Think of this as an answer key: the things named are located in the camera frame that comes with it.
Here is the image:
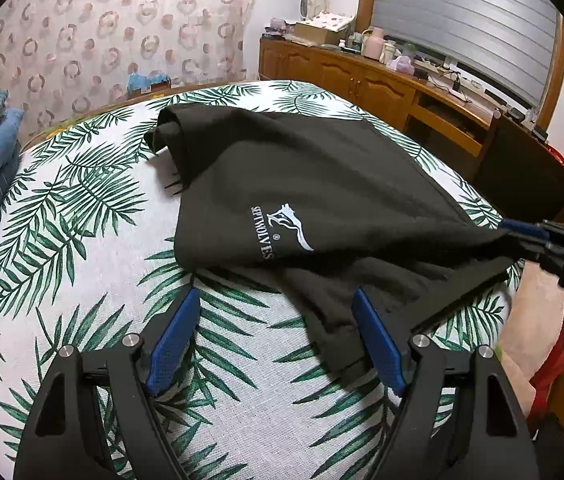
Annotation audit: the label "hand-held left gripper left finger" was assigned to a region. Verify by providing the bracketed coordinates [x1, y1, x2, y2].
[12, 287, 203, 480]

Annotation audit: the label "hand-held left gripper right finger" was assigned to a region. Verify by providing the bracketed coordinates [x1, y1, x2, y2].
[352, 287, 542, 480]

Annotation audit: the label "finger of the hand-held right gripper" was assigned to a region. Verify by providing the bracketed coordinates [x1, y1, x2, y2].
[516, 241, 564, 267]
[500, 218, 564, 252]

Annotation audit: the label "black pants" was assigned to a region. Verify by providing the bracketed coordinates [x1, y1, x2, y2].
[143, 104, 525, 376]

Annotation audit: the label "dark wooden chair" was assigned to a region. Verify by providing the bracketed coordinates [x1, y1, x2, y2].
[474, 112, 564, 221]

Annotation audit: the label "pink cloth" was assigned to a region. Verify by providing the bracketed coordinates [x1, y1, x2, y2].
[499, 260, 564, 411]

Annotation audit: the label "red cloth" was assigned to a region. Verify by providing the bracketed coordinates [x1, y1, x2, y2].
[529, 345, 564, 426]

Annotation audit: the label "leaf print bedsheet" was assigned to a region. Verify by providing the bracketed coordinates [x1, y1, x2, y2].
[0, 79, 522, 480]

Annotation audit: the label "purple tissue pack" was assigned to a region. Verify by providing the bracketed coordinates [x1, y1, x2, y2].
[387, 56, 415, 78]

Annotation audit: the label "grey window blind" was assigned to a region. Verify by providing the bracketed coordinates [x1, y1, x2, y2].
[371, 0, 562, 111]

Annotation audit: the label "pink thermos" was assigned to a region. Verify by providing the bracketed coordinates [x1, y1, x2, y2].
[363, 26, 385, 60]

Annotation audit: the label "wooden cabinet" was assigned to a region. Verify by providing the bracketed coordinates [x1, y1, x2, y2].
[258, 35, 500, 158]

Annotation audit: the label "cardboard box with dotted cloth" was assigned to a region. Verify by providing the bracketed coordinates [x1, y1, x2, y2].
[294, 10, 355, 46]

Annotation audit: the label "circle pattern curtain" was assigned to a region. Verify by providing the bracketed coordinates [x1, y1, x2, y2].
[0, 0, 259, 133]

